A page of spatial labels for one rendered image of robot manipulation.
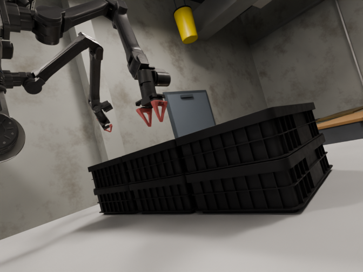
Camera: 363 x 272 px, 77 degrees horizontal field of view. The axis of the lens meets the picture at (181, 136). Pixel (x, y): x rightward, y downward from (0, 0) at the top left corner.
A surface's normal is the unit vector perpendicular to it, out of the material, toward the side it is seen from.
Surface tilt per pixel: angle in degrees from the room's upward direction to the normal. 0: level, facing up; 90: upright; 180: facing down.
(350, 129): 90
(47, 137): 90
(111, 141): 90
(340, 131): 90
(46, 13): 65
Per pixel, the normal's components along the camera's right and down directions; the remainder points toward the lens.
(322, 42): -0.75, 0.17
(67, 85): 0.61, -0.22
